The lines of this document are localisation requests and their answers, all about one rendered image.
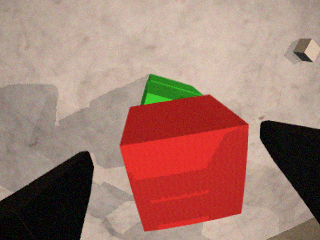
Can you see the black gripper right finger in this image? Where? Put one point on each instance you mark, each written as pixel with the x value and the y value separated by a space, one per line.
pixel 296 151

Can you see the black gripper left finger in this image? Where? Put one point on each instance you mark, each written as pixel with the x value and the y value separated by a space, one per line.
pixel 53 206

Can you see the red block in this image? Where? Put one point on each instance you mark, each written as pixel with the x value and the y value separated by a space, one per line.
pixel 186 161

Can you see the green block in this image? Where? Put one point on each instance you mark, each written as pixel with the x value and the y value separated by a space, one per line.
pixel 174 83
pixel 156 92

